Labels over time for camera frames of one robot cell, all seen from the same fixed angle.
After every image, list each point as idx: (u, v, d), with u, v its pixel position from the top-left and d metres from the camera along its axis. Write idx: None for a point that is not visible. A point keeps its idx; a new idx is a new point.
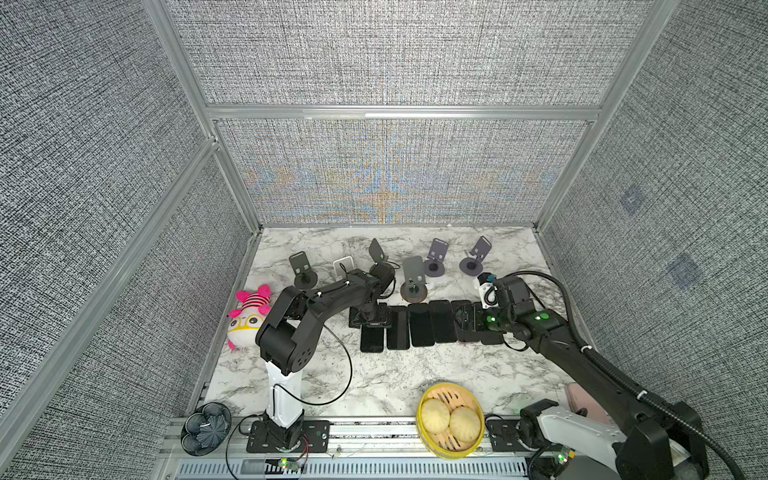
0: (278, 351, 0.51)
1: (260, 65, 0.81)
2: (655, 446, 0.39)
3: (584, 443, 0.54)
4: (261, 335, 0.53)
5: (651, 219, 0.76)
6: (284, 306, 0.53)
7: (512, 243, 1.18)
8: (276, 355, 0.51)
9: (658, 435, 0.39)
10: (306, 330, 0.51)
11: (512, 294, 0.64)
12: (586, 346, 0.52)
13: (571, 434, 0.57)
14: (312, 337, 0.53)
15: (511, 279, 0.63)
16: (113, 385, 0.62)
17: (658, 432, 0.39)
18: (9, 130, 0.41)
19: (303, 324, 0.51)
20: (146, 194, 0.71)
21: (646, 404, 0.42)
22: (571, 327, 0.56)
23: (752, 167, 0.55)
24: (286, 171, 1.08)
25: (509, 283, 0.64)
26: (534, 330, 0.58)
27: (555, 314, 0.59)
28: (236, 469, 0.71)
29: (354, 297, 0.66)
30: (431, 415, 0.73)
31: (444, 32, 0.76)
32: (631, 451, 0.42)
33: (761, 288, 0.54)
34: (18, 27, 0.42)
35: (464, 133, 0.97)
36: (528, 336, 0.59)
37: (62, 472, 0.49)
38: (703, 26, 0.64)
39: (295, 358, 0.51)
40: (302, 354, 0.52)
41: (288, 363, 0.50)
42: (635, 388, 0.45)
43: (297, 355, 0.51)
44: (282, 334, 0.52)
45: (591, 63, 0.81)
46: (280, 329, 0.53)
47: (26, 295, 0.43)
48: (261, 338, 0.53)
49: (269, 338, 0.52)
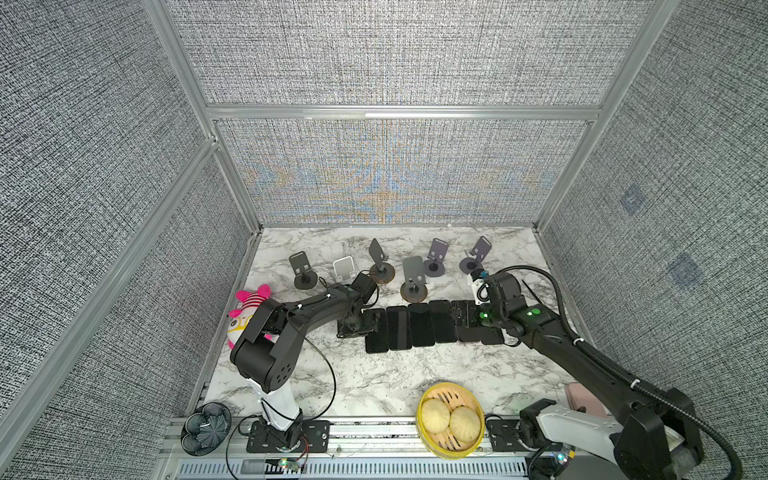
0: (255, 368, 0.48)
1: (261, 65, 0.81)
2: (651, 434, 0.39)
3: (584, 440, 0.55)
4: (235, 357, 0.49)
5: (651, 219, 0.76)
6: (263, 319, 0.50)
7: (512, 243, 1.18)
8: (254, 373, 0.48)
9: (654, 423, 0.39)
10: (282, 344, 0.48)
11: (504, 290, 0.64)
12: (579, 339, 0.52)
13: (571, 432, 0.57)
14: (291, 353, 0.50)
15: (502, 276, 0.63)
16: (113, 385, 0.62)
17: (653, 420, 0.40)
18: (10, 130, 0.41)
19: (282, 337, 0.49)
20: (147, 194, 0.71)
21: (640, 393, 0.43)
22: (563, 320, 0.56)
23: (752, 167, 0.55)
24: (286, 171, 1.08)
25: (501, 280, 0.64)
26: (526, 325, 0.58)
27: (546, 309, 0.59)
28: (236, 469, 0.71)
29: (331, 311, 0.63)
30: (431, 415, 0.73)
31: (444, 32, 0.76)
32: (630, 440, 0.43)
33: (761, 289, 0.54)
34: (18, 27, 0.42)
35: (463, 133, 0.97)
36: (523, 332, 0.59)
37: (62, 472, 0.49)
38: (703, 26, 0.64)
39: (273, 375, 0.48)
40: (281, 371, 0.49)
41: (266, 381, 0.47)
42: (628, 377, 0.45)
43: (274, 373, 0.48)
44: (259, 350, 0.49)
45: (591, 63, 0.81)
46: (258, 344, 0.50)
47: (25, 295, 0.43)
48: (238, 357, 0.49)
49: (242, 356, 0.49)
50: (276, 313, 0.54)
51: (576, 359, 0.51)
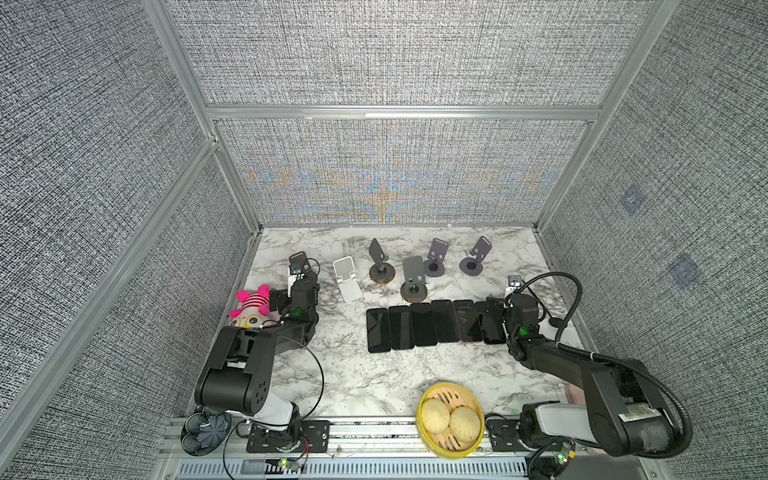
0: (228, 396, 0.45)
1: (261, 65, 0.81)
2: (599, 383, 0.45)
3: (572, 422, 0.55)
4: (201, 393, 0.45)
5: (651, 219, 0.76)
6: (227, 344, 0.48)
7: (512, 243, 1.18)
8: (229, 402, 0.45)
9: (601, 376, 0.46)
10: (255, 359, 0.47)
11: (523, 315, 0.71)
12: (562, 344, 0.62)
13: (562, 416, 0.58)
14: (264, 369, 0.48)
15: (527, 304, 0.70)
16: (114, 385, 0.62)
17: (601, 374, 0.46)
18: (9, 130, 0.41)
19: (253, 360, 0.47)
20: (146, 194, 0.71)
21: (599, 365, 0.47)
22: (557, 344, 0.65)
23: (752, 167, 0.55)
24: (286, 171, 1.08)
25: (525, 307, 0.70)
26: (526, 352, 0.68)
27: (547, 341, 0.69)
28: (235, 469, 0.71)
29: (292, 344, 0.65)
30: (431, 415, 0.73)
31: (445, 32, 0.76)
32: (594, 405, 0.47)
33: (761, 289, 0.54)
34: (18, 27, 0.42)
35: (464, 132, 0.97)
36: (522, 356, 0.69)
37: (62, 472, 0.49)
38: (703, 26, 0.64)
39: (251, 397, 0.45)
40: (260, 390, 0.48)
41: (246, 406, 0.44)
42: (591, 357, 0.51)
43: (252, 394, 0.45)
44: (228, 379, 0.45)
45: (591, 63, 0.81)
46: (224, 373, 0.46)
47: (26, 295, 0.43)
48: (204, 395, 0.45)
49: (211, 390, 0.45)
50: (239, 339, 0.52)
51: (550, 357, 0.61)
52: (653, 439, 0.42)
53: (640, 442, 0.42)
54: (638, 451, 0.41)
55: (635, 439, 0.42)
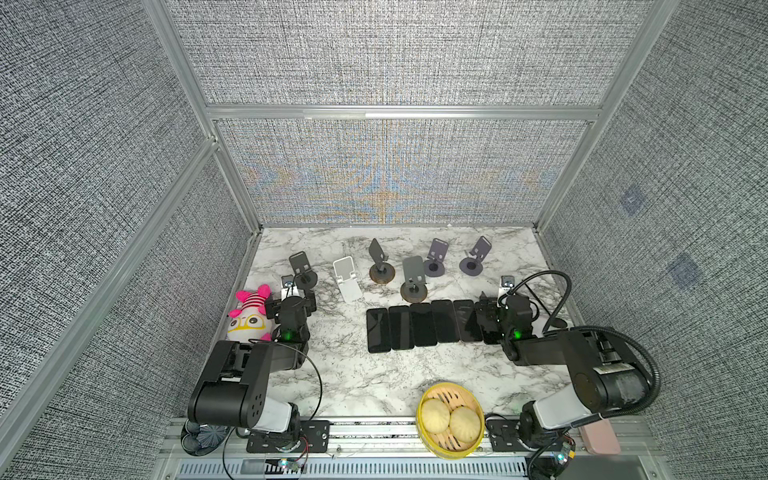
0: (222, 412, 0.43)
1: (261, 65, 0.81)
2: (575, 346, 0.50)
3: (561, 401, 0.58)
4: (195, 410, 0.44)
5: (651, 219, 0.76)
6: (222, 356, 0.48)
7: (512, 243, 1.18)
8: (223, 417, 0.43)
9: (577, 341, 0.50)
10: (253, 371, 0.47)
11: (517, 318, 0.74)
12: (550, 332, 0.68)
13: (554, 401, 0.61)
14: (260, 380, 0.48)
15: (521, 306, 0.73)
16: (114, 385, 0.62)
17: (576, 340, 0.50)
18: (10, 130, 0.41)
19: (249, 372, 0.46)
20: (146, 194, 0.71)
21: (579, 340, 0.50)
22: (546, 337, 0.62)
23: (752, 167, 0.55)
24: (286, 171, 1.08)
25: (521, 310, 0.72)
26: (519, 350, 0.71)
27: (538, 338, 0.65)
28: (235, 469, 0.71)
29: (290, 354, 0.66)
30: (431, 415, 0.73)
31: (445, 32, 0.76)
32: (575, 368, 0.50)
33: (761, 289, 0.54)
34: (18, 27, 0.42)
35: (463, 133, 0.97)
36: (515, 356, 0.72)
37: (62, 472, 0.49)
38: (703, 26, 0.64)
39: (247, 411, 0.44)
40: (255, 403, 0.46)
41: (241, 420, 0.43)
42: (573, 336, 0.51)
43: (248, 408, 0.44)
44: (221, 393, 0.44)
45: (591, 63, 0.81)
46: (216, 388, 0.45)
47: (25, 295, 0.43)
48: (196, 412, 0.44)
49: (203, 405, 0.44)
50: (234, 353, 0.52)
51: (537, 343, 0.65)
52: (629, 389, 0.45)
53: (618, 393, 0.45)
54: (617, 403, 0.46)
55: (612, 389, 0.45)
